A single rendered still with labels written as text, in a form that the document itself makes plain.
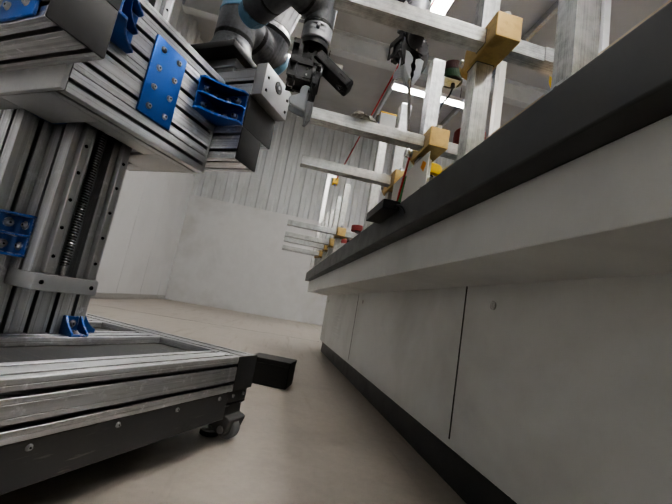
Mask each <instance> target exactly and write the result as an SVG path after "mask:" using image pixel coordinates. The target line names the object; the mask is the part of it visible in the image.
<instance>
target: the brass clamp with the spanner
mask: <svg viewBox="0 0 672 504"><path fill-rule="evenodd" d="M424 136H425V139H424V145H423V147H422V148H421V149H420V150H419V151H416V150H413V155H412V157H411V159H410V161H411V163H412V164H413V165H414V163H415V161H416V160H417V159H418V158H419V157H424V156H425V155H426V154H427V153H428V152H429V151H431V152H430V159H431V160H432V162H433V161H434V160H436V159H437V158H438V157H439V156H440V155H441V154H443V153H444V152H445V151H446V150H447V149H448V143H449V136H450V131H449V130H446V129H442V128H438V127H434V126H431V127H430V128H429V129H428V130H427V131H426V132H425V134H424Z"/></svg>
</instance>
